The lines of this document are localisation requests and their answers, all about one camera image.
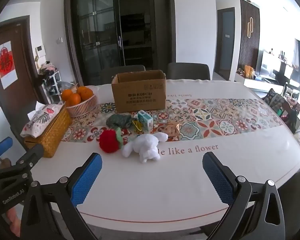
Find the patterned white tablecloth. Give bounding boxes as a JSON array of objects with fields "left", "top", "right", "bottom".
[{"left": 28, "top": 79, "right": 300, "bottom": 233}]

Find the person's left hand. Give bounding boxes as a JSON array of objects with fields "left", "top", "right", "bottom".
[{"left": 6, "top": 204, "right": 22, "bottom": 238}]

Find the chair with patterned cushion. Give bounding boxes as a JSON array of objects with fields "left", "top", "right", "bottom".
[{"left": 263, "top": 88, "right": 297, "bottom": 133}]

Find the grey dining chair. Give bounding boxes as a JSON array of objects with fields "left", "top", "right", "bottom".
[
  {"left": 100, "top": 65, "right": 146, "bottom": 84},
  {"left": 167, "top": 62, "right": 211, "bottom": 80}
]

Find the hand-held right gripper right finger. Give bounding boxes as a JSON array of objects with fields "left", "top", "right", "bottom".
[{"left": 202, "top": 151, "right": 286, "bottom": 240}]

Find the red paper-cut poster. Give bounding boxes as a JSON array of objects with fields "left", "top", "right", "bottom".
[{"left": 0, "top": 40, "right": 18, "bottom": 89}]

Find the white shoe rack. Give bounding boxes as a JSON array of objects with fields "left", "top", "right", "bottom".
[{"left": 41, "top": 70, "right": 62, "bottom": 98}]

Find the white wall intercom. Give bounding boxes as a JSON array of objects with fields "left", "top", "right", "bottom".
[{"left": 35, "top": 44, "right": 46, "bottom": 68}]

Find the dark interior door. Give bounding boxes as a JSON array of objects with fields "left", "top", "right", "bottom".
[{"left": 214, "top": 7, "right": 236, "bottom": 80}]

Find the dark glass sliding door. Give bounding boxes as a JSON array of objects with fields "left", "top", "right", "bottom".
[{"left": 64, "top": 0, "right": 176, "bottom": 85}]

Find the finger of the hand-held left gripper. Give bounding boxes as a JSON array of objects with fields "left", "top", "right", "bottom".
[
  {"left": 0, "top": 137, "right": 14, "bottom": 161},
  {"left": 15, "top": 144, "right": 45, "bottom": 167}
]

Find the teal tissue packet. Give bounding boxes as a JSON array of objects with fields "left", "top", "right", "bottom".
[{"left": 137, "top": 110, "right": 154, "bottom": 132}]

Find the red strawberry plush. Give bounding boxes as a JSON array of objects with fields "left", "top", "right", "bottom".
[{"left": 99, "top": 127, "right": 123, "bottom": 153}]

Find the dark slatted wall panel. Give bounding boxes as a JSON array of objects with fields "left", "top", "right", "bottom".
[{"left": 236, "top": 0, "right": 260, "bottom": 75}]

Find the brown wooden door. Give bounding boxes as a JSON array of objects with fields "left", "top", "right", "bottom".
[{"left": 0, "top": 15, "right": 44, "bottom": 120}]

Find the white sideboard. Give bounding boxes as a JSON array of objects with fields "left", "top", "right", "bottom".
[{"left": 236, "top": 72, "right": 285, "bottom": 93}]

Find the dark green soft pouch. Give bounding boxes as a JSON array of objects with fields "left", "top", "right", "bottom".
[{"left": 106, "top": 114, "right": 133, "bottom": 130}]

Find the white slatted fruit basket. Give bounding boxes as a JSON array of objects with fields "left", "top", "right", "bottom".
[{"left": 65, "top": 86, "right": 98, "bottom": 118}]

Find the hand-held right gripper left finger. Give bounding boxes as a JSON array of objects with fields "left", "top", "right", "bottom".
[{"left": 20, "top": 152, "right": 103, "bottom": 240}]

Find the woven yellow placemat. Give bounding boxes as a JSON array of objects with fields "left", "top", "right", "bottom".
[{"left": 24, "top": 104, "right": 73, "bottom": 158}]

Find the copper snack packet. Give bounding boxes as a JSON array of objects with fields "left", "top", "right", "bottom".
[{"left": 162, "top": 122, "right": 181, "bottom": 140}]

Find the printed tissue pack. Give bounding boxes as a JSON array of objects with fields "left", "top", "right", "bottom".
[{"left": 20, "top": 101, "right": 65, "bottom": 138}]

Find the brown cardboard box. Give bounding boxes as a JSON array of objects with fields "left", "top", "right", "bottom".
[{"left": 111, "top": 70, "right": 167, "bottom": 113}]

